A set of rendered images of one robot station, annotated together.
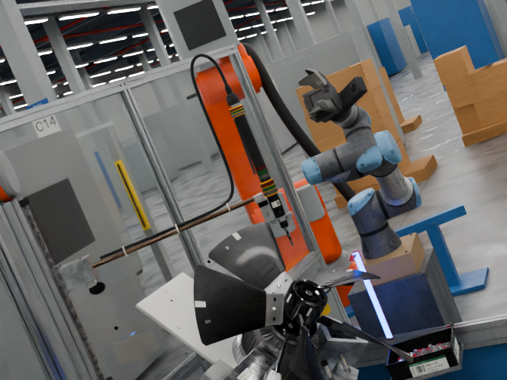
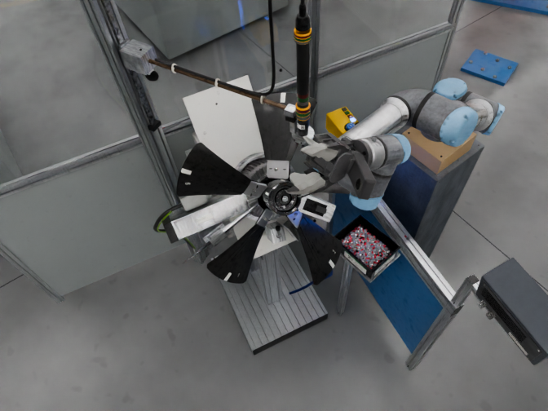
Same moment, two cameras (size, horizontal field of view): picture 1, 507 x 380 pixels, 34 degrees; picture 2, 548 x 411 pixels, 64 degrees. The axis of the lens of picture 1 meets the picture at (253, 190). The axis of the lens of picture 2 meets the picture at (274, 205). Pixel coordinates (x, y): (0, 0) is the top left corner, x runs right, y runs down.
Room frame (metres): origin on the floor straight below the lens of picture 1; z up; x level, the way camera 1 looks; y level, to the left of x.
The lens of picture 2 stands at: (1.66, -0.50, 2.44)
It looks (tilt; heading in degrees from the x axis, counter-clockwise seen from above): 55 degrees down; 35
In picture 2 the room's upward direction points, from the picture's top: 6 degrees counter-clockwise
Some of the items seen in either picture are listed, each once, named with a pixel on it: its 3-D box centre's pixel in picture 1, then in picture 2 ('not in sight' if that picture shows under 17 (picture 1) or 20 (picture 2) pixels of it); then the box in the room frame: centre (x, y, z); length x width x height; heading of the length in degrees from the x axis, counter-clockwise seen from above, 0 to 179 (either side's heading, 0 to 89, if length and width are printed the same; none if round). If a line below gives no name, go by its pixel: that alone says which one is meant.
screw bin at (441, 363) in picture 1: (423, 356); (364, 246); (2.57, -0.30, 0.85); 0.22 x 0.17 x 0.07; 72
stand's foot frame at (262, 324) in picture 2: not in sight; (267, 287); (2.50, 0.20, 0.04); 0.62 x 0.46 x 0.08; 56
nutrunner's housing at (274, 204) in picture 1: (256, 157); (302, 83); (2.50, -0.05, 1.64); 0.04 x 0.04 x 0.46
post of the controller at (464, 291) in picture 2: not in sight; (464, 291); (2.51, -0.69, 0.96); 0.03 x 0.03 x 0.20; 56
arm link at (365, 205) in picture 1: (367, 209); (448, 99); (3.08, -0.36, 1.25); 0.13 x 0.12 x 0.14; 78
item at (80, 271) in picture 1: (77, 273); (138, 56); (2.49, 0.58, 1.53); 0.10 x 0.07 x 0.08; 91
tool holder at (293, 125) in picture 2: (272, 206); (299, 123); (2.50, -0.04, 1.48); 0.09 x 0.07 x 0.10; 91
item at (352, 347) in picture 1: (335, 347); (311, 205); (2.56, -0.05, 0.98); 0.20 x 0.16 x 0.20; 56
